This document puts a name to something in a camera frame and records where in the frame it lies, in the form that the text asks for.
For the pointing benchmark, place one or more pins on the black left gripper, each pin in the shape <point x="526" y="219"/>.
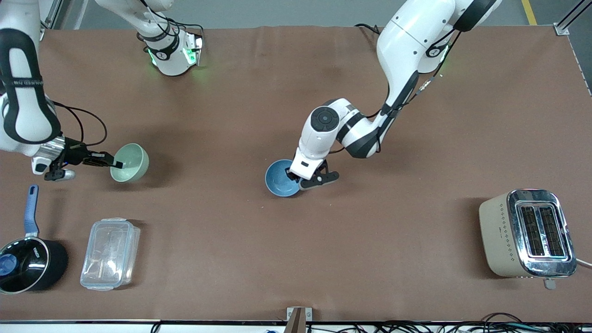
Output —
<point x="292" y="175"/>

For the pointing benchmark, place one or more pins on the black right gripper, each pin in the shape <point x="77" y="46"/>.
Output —
<point x="76" y="151"/>

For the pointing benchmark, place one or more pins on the blue bowl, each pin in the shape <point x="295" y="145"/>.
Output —
<point x="277" y="181"/>

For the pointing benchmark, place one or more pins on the green bowl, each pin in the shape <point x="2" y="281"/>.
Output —
<point x="134" y="162"/>

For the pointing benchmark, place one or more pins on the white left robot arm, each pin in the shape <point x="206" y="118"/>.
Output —
<point x="407" y="41"/>

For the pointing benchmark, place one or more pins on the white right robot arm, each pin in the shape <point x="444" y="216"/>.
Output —
<point x="23" y="92"/>

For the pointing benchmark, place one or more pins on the clear plastic food container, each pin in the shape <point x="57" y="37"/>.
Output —
<point x="108" y="254"/>

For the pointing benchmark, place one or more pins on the brown table cover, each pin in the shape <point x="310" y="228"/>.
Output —
<point x="231" y="259"/>

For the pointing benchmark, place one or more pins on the glass lid with blue knob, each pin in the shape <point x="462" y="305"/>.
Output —
<point x="27" y="266"/>

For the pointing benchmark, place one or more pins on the cream and chrome toaster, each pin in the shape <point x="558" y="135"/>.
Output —
<point x="499" y="231"/>

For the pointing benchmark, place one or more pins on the metal table edge bracket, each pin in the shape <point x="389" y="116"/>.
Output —
<point x="309" y="314"/>

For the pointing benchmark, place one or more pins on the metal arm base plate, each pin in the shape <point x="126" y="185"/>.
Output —
<point x="199" y="46"/>

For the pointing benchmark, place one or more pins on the brown wooden post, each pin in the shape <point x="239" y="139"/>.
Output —
<point x="296" y="323"/>

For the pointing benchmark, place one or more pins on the aluminium frame profile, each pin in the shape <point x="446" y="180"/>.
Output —
<point x="52" y="16"/>
<point x="561" y="29"/>

